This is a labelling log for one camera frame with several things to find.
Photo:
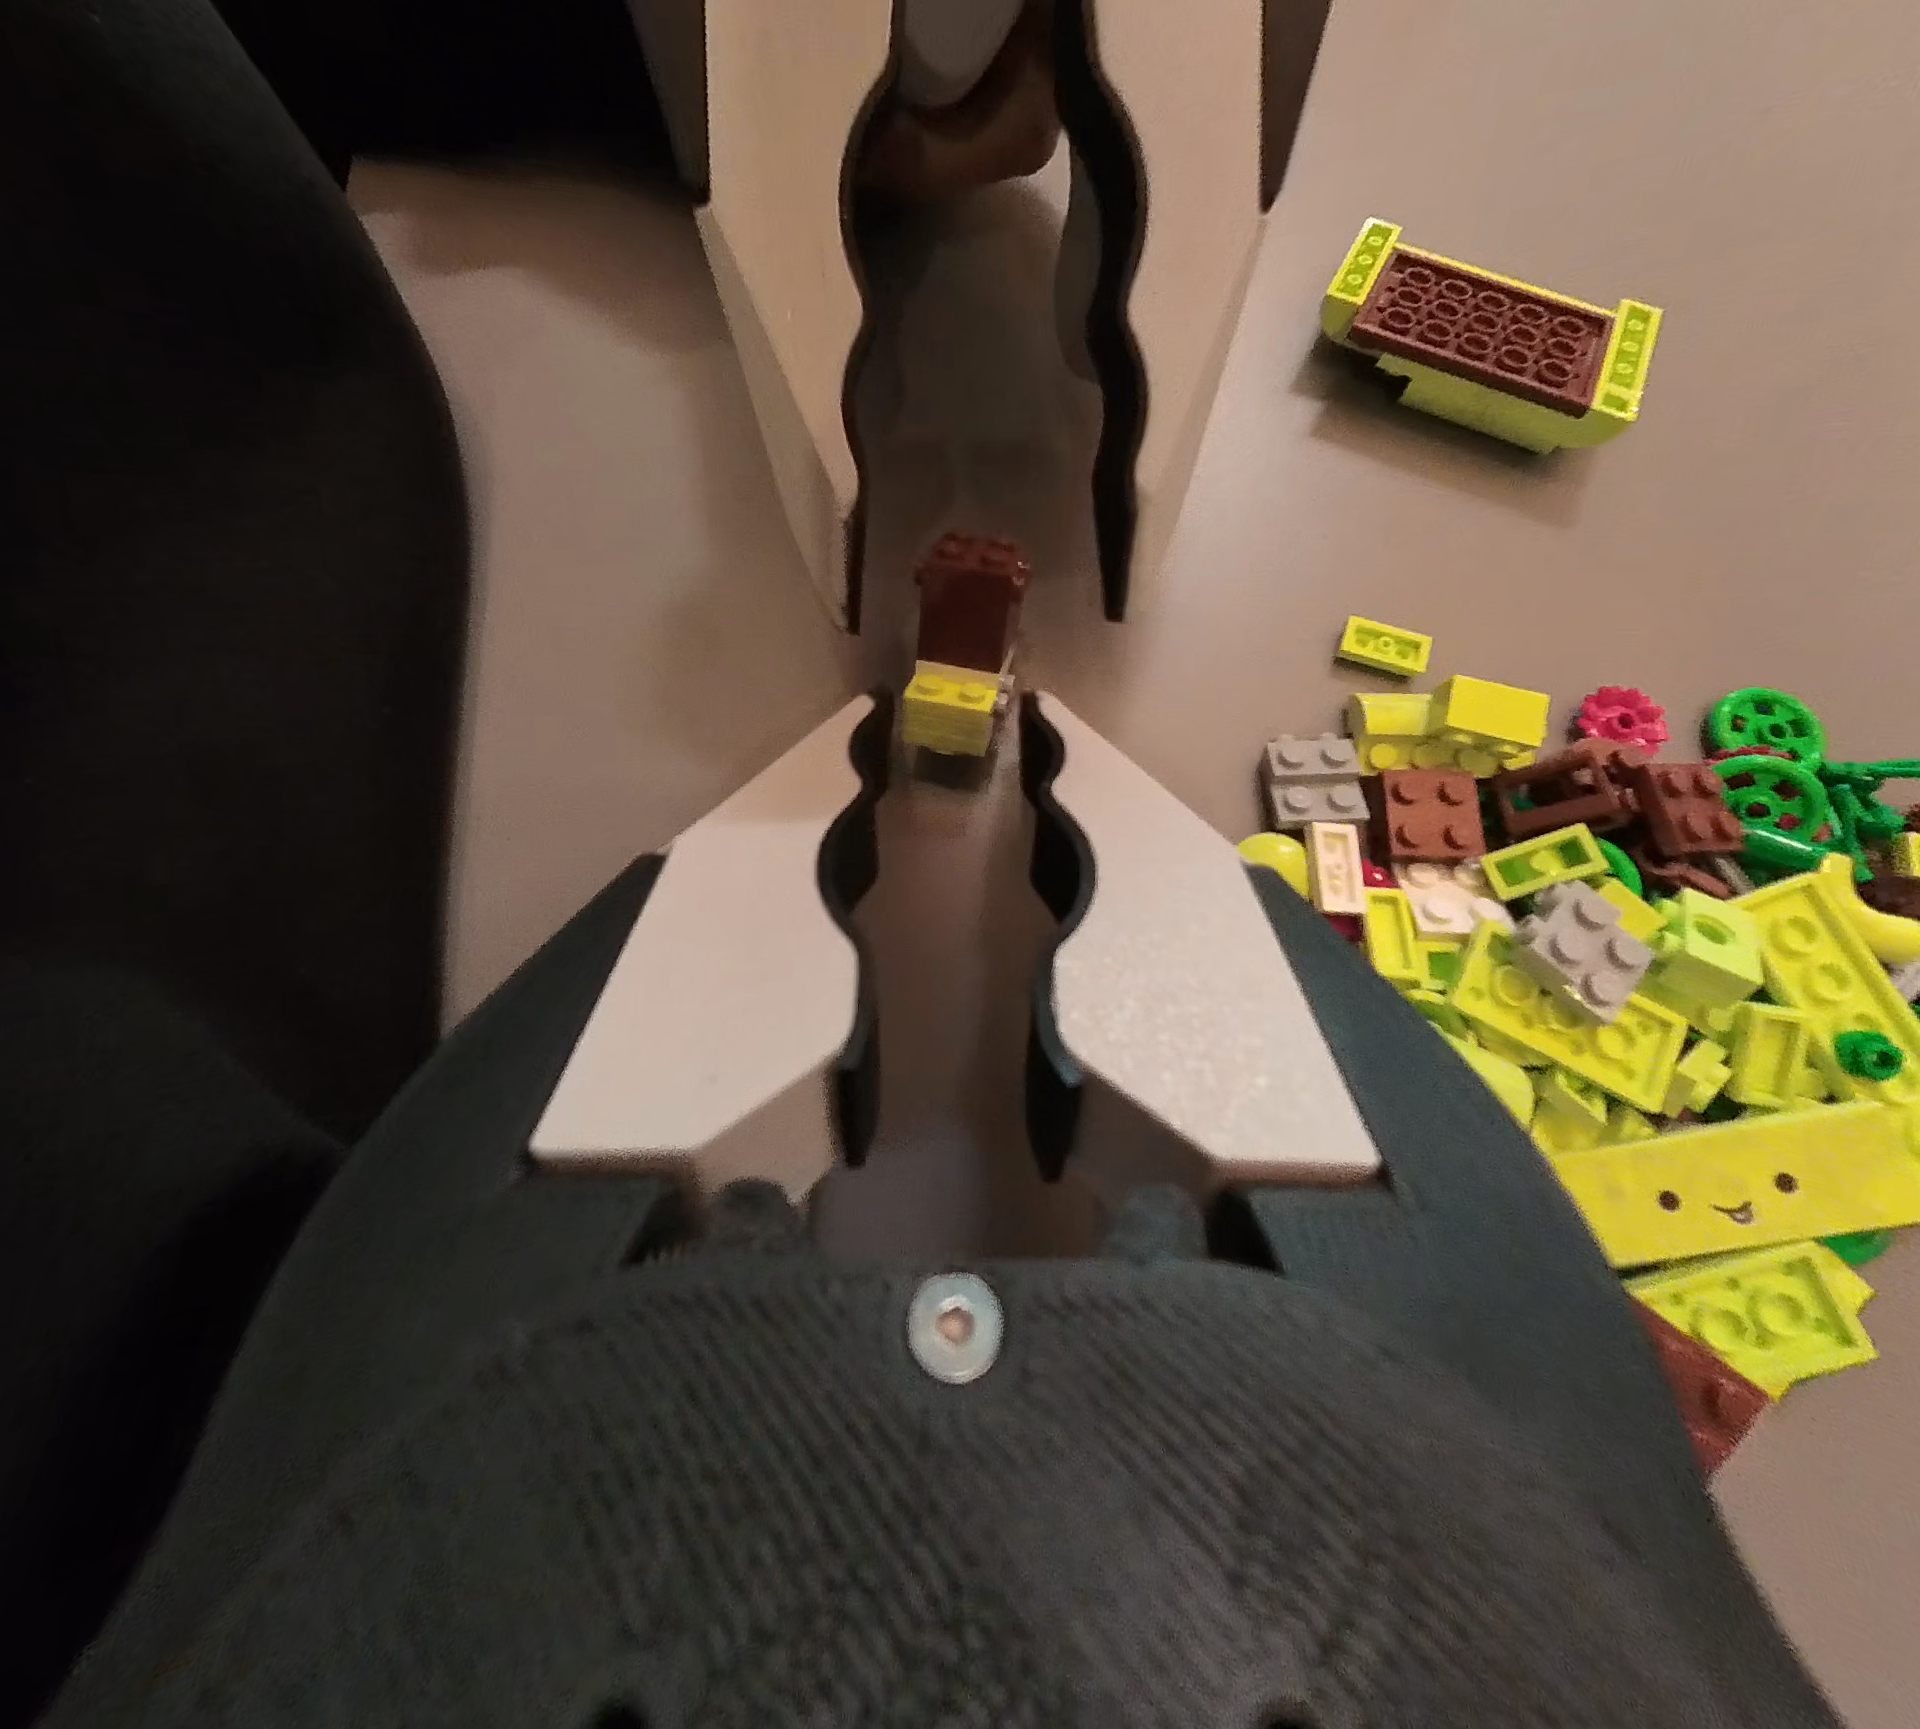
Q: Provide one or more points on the small grey plate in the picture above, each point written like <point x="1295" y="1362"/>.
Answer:
<point x="1316" y="780"/>

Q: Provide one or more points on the lime dome piece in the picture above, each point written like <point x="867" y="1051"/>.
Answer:
<point x="1274" y="863"/>

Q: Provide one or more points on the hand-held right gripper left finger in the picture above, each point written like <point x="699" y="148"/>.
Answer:
<point x="706" y="1009"/>

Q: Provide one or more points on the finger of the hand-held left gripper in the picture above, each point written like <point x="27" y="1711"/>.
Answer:
<point x="1200" y="111"/>
<point x="781" y="111"/>

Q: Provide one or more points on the lime brick with hole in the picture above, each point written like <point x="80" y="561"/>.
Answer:
<point x="1711" y="949"/>

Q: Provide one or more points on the small lime plate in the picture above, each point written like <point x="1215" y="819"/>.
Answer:
<point x="1382" y="645"/>

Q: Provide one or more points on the person's left hand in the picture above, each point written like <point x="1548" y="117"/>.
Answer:
<point x="974" y="146"/>

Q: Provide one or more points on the pile of loose toy bricks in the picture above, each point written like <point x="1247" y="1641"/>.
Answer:
<point x="1725" y="1129"/>

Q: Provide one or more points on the lime brown brick chunk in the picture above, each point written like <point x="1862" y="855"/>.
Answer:
<point x="968" y="606"/>

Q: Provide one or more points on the large lime brick assembly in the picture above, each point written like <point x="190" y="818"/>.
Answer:
<point x="1486" y="333"/>

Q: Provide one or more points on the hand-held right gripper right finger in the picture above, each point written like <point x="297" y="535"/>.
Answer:
<point x="1215" y="1025"/>

